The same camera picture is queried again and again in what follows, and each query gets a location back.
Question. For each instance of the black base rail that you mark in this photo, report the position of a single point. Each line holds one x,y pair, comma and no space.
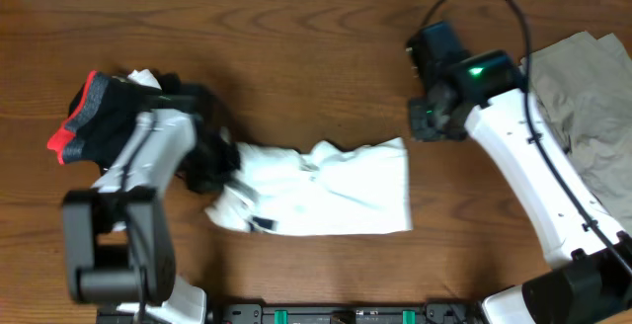
433,312

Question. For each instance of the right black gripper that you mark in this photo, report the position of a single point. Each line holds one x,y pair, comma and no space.
420,128

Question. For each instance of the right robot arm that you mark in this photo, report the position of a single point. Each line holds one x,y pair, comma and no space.
486,98

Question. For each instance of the black red folded garment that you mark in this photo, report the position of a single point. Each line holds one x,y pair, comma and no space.
102,115

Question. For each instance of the white folded garment underneath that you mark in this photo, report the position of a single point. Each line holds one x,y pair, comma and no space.
143,78

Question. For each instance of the grey garment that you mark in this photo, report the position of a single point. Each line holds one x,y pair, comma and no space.
583,88

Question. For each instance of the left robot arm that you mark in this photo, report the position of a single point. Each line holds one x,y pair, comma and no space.
118,248

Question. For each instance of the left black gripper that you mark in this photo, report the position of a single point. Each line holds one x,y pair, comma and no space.
232,165

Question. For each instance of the white t-shirt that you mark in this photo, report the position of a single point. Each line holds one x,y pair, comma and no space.
324,192

